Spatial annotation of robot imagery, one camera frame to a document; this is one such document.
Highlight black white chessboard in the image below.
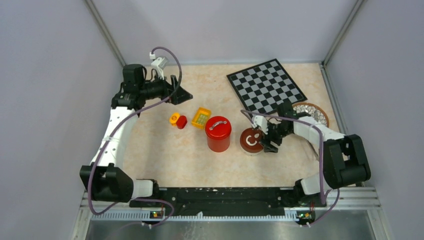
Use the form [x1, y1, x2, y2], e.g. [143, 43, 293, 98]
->
[226, 58, 308, 114]

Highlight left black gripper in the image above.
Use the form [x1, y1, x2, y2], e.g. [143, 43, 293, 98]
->
[139, 70, 192, 105]

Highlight red oval dish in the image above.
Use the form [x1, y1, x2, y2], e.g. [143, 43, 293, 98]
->
[204, 116, 232, 140]

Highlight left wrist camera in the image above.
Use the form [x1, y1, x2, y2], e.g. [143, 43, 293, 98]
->
[149, 52, 169, 80]

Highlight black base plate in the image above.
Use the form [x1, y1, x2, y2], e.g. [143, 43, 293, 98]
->
[129, 187, 324, 217]

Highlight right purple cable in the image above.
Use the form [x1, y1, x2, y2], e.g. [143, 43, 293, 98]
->
[240, 109, 341, 228]

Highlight yellow toy block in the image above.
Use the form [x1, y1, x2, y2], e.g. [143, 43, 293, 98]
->
[169, 112, 180, 126]

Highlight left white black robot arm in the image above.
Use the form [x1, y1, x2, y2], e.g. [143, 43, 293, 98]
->
[79, 64, 193, 207]

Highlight red toy block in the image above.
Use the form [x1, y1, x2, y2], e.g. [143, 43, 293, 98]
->
[176, 115, 188, 130]

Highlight steel lunch box bowl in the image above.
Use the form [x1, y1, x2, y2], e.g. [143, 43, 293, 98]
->
[241, 148, 263, 156]

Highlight silver metal tongs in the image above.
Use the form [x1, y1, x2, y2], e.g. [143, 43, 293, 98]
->
[309, 145, 320, 161]

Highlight red cylindrical cup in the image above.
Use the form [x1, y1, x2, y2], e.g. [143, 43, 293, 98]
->
[205, 126, 232, 153]

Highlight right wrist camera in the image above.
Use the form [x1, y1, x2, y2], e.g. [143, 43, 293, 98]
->
[251, 115, 269, 135]

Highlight brown round lid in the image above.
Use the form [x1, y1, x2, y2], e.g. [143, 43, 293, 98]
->
[239, 127, 264, 152]

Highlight patterned round plate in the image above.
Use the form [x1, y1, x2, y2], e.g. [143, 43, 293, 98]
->
[292, 102, 330, 127]

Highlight yellow toy tray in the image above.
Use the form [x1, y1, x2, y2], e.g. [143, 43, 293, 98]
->
[191, 107, 212, 130]

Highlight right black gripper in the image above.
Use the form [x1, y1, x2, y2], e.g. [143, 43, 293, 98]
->
[258, 120, 292, 153]

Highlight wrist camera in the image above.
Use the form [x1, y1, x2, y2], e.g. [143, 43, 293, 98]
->
[149, 52, 169, 80]
[251, 115, 269, 135]

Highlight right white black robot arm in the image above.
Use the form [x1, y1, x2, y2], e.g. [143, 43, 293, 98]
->
[252, 103, 371, 206]

